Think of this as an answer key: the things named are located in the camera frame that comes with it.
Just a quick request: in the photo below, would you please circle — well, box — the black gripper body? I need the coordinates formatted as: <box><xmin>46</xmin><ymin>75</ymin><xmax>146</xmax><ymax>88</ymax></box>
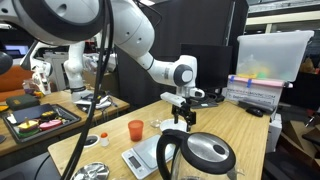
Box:
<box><xmin>171</xmin><ymin>97</ymin><xmax>197</xmax><ymax>118</ymax></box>

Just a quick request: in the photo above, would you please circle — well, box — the small clear glass bowl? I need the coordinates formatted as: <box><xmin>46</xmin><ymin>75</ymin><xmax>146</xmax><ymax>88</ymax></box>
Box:
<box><xmin>149</xmin><ymin>119</ymin><xmax>164</xmax><ymax>129</ymax></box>

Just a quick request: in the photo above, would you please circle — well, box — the white digital kitchen scale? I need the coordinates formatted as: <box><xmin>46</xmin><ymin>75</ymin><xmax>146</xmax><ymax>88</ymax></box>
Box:
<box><xmin>121</xmin><ymin>133</ymin><xmax>178</xmax><ymax>180</ymax></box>

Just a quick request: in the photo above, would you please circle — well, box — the pink flat lid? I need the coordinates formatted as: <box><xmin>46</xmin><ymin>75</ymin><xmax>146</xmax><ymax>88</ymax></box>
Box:
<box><xmin>227</xmin><ymin>74</ymin><xmax>294</xmax><ymax>90</ymax></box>

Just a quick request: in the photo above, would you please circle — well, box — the bowl with dark liquid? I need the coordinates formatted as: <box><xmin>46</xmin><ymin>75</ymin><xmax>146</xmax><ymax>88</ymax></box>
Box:
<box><xmin>83</xmin><ymin>134</ymin><xmax>101</xmax><ymax>149</ymax></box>

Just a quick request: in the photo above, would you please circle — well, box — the grey monitor stand base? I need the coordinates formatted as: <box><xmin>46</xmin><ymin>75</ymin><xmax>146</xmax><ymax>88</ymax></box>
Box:
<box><xmin>183</xmin><ymin>94</ymin><xmax>219</xmax><ymax>110</ymax></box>

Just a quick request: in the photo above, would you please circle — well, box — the red plastic cup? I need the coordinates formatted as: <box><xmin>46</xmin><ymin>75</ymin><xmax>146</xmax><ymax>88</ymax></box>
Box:
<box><xmin>127</xmin><ymin>119</ymin><xmax>145</xmax><ymax>142</ymax></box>

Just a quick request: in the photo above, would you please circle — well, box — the black computer monitor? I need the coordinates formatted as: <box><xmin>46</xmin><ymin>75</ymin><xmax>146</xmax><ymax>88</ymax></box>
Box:
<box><xmin>179</xmin><ymin>43</ymin><xmax>233</xmax><ymax>101</ymax></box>

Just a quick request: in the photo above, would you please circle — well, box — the black computer mouse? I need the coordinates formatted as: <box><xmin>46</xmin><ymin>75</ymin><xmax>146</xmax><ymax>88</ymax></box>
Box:
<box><xmin>245</xmin><ymin>106</ymin><xmax>264</xmax><ymax>118</ymax></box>

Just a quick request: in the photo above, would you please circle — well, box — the white printed cardboard box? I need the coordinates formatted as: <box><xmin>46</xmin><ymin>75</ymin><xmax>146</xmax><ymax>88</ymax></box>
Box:
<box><xmin>225</xmin><ymin>83</ymin><xmax>284</xmax><ymax>109</ymax></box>

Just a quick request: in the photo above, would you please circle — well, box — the white bottle orange cap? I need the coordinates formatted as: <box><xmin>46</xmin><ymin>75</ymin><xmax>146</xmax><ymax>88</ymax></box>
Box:
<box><xmin>100</xmin><ymin>132</ymin><xmax>110</xmax><ymax>148</ymax></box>

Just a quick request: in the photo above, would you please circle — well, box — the white carton beside desk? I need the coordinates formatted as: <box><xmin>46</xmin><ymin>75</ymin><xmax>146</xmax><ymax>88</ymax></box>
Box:
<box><xmin>265</xmin><ymin>113</ymin><xmax>283</xmax><ymax>154</ymax></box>

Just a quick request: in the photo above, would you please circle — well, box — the round steel plate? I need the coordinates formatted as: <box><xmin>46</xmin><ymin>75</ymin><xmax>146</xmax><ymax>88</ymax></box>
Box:
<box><xmin>70</xmin><ymin>161</ymin><xmax>111</xmax><ymax>180</ymax></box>

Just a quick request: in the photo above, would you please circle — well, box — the black plastic tray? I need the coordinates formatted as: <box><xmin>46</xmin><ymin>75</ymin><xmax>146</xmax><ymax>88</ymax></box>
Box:
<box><xmin>1</xmin><ymin>103</ymin><xmax>82</xmax><ymax>144</ymax></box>

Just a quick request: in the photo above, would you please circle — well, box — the wooden background table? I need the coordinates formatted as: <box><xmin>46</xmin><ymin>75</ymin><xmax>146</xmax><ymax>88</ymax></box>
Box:
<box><xmin>0</xmin><ymin>89</ymin><xmax>131</xmax><ymax>158</ymax></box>

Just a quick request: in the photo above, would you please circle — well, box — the pink toy food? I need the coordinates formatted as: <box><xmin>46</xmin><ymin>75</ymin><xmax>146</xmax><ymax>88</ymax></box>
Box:
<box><xmin>38</xmin><ymin>119</ymin><xmax>64</xmax><ymax>132</ymax></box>

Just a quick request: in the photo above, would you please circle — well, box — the black yellow toy food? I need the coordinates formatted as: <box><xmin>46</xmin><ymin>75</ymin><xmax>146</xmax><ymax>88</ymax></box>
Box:
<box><xmin>40</xmin><ymin>110</ymin><xmax>59</xmax><ymax>121</ymax></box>

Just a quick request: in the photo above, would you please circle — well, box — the dark flat notebook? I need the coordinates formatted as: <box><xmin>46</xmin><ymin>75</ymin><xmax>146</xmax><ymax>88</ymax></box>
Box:
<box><xmin>12</xmin><ymin>103</ymin><xmax>54</xmax><ymax>125</ymax></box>

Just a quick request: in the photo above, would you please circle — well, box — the yellow topped toy sandwich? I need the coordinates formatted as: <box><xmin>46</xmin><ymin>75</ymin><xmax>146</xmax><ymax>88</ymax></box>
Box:
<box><xmin>17</xmin><ymin>117</ymin><xmax>41</xmax><ymax>138</ymax></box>

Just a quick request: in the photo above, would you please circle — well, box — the dark green zip case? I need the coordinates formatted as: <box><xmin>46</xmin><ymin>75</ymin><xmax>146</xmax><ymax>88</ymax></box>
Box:
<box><xmin>5</xmin><ymin>93</ymin><xmax>41</xmax><ymax>111</ymax></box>

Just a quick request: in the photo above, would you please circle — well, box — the orange sofa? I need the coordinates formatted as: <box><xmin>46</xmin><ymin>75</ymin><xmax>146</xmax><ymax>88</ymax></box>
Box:
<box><xmin>0</xmin><ymin>64</ymin><xmax>36</xmax><ymax>103</ymax></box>

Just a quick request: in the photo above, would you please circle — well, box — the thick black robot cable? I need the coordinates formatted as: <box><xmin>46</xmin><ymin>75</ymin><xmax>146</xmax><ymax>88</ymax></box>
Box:
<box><xmin>59</xmin><ymin>0</ymin><xmax>115</xmax><ymax>180</ymax></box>

